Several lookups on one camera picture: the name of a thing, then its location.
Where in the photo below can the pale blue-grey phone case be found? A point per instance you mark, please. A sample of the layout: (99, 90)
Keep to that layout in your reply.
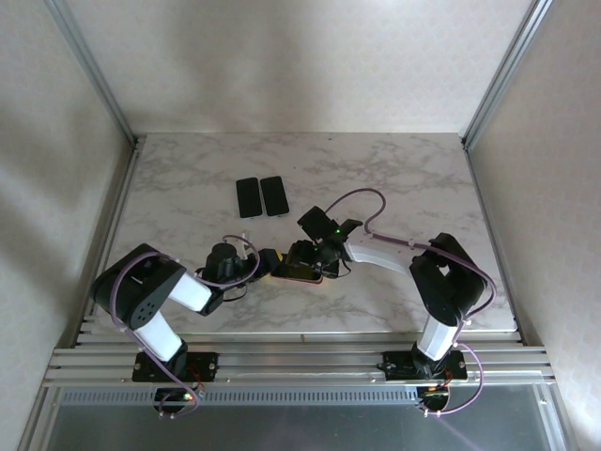
(278, 215)

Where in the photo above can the teal-edged black smartphone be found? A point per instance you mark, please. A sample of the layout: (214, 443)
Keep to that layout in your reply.
(300, 273)

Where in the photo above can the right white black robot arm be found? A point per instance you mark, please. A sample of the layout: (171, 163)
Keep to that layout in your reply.
(436, 340)

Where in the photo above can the grey metal sheet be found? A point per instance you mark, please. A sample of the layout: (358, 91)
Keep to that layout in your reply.
(300, 430)

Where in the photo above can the black controller board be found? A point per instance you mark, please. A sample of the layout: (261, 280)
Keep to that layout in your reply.
(174, 398)
(434, 397)

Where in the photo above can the aluminium side rail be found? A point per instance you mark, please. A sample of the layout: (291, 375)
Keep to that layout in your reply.
(112, 206)

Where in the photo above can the aluminium extrusion base frame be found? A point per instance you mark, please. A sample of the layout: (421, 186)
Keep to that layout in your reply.
(300, 362)

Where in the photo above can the aluminium frame post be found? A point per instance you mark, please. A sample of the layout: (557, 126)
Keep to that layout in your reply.
(506, 70)
(96, 75)

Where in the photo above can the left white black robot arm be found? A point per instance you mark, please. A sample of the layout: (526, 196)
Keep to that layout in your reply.
(157, 338)

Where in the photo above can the black smartphone in pale case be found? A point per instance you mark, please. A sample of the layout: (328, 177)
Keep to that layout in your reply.
(248, 197)

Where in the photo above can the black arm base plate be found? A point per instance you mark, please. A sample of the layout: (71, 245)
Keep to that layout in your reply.
(206, 364)
(394, 364)

